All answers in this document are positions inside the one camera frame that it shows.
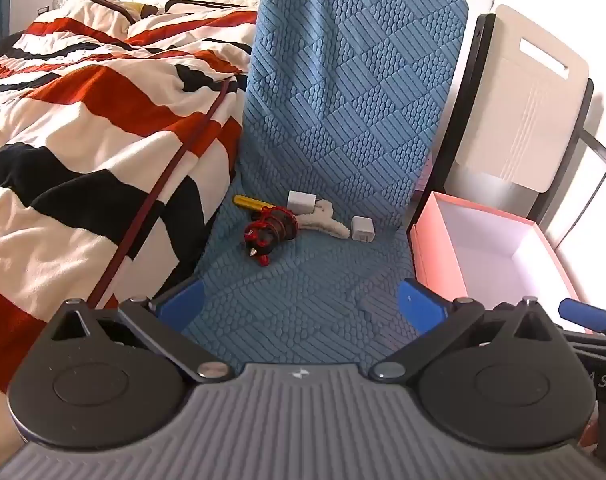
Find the red black toy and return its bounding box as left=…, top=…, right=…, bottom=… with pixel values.
left=243, top=206, right=300, bottom=267

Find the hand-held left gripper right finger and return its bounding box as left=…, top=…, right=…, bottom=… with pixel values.
left=369, top=277, right=554, bottom=382

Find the brown yellow cloth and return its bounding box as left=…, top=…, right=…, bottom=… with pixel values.
left=77, top=0, right=160, bottom=23

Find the red white black striped blanket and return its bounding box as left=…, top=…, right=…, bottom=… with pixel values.
left=0, top=0, right=258, bottom=397

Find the yellow tube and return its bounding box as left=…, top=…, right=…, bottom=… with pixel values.
left=233, top=194, right=274, bottom=212

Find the person's right hand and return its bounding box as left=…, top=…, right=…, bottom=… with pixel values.
left=579, top=412, right=602, bottom=462

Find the white charger cube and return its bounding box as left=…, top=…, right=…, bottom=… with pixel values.
left=288, top=191, right=315, bottom=215

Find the dark red cord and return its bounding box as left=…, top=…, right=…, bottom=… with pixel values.
left=89, top=77, right=234, bottom=311

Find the cream plastic board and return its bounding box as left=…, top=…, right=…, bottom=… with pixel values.
left=453, top=5, right=591, bottom=194

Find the white pronged charger plug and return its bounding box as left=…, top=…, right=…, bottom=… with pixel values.
left=351, top=216, right=375, bottom=244

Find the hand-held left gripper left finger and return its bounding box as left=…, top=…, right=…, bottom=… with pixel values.
left=50, top=279, right=234, bottom=385

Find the blue textured mat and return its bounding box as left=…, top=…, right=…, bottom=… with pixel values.
left=175, top=0, right=472, bottom=377

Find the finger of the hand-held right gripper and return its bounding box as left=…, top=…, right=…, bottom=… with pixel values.
left=558, top=298, right=606, bottom=335

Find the pink cardboard box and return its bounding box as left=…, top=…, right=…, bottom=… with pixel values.
left=408, top=191, right=600, bottom=337

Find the white folding chair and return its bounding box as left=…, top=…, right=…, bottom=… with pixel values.
left=445, top=14, right=596, bottom=196

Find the black metal rail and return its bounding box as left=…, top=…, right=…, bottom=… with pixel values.
left=547, top=129, right=606, bottom=261

